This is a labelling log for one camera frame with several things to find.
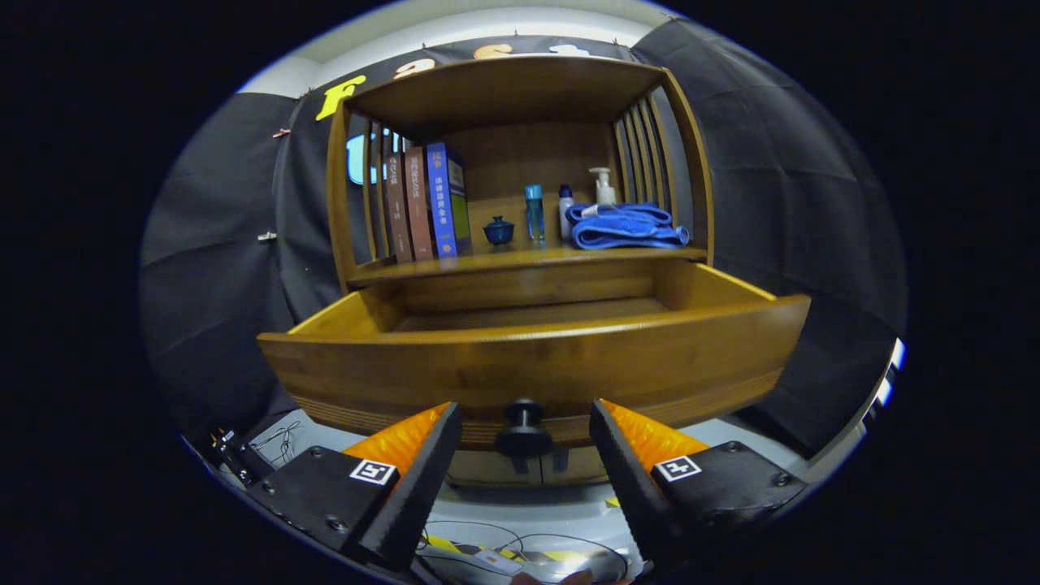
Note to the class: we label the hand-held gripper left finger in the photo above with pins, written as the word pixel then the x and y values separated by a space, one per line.
pixel 418 479

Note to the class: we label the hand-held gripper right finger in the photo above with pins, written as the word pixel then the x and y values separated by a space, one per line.
pixel 630 487

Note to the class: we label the brown wooden drawer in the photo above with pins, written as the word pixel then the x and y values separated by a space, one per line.
pixel 569 357

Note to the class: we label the wooden cabinet door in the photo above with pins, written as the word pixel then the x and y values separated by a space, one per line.
pixel 581 467
pixel 479 470

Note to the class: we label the wooden countertop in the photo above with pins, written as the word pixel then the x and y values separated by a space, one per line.
pixel 536 250

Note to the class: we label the brown wooden cabinet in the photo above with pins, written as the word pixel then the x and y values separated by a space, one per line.
pixel 504 89

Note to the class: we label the folded blue towel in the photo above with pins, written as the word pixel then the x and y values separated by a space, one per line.
pixel 626 229

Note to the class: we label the blue lidded teacup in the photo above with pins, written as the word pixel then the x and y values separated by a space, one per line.
pixel 498 231

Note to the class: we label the dark brown book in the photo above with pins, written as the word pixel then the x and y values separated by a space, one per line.
pixel 398 211

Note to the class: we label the reddish brown book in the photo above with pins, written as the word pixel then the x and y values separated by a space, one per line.
pixel 418 207

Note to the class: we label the thick blue book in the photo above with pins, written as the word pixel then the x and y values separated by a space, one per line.
pixel 443 203

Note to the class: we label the white bottle with blue cap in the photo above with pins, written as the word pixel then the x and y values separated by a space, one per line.
pixel 565 215

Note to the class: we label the clear blue bottle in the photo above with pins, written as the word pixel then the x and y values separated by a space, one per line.
pixel 534 213

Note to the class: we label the white pump bottle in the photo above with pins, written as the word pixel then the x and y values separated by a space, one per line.
pixel 604 191

